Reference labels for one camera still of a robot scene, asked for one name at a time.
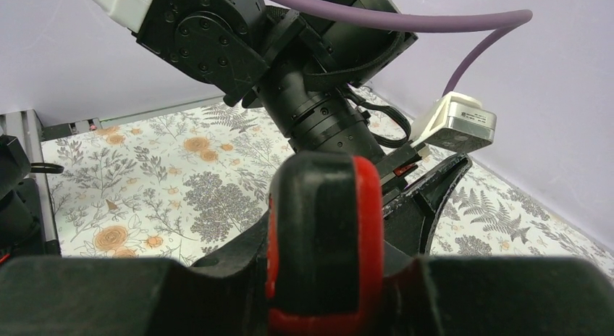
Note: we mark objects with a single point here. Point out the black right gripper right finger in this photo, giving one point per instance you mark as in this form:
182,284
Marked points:
407,302

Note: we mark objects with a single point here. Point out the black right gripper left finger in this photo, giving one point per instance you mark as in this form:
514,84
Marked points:
235,274

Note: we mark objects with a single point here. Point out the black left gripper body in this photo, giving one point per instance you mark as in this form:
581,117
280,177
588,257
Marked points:
394,167

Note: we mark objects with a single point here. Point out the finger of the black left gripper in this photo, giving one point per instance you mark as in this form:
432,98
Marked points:
410,220

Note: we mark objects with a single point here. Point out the red black utility knife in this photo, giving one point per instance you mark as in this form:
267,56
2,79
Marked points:
325,246

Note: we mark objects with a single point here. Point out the floral table mat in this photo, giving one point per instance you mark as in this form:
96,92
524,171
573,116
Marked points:
183,184

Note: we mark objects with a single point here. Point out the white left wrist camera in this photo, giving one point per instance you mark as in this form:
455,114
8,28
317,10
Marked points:
456,123

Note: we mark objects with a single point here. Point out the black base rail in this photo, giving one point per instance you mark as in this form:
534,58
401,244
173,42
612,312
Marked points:
22,228

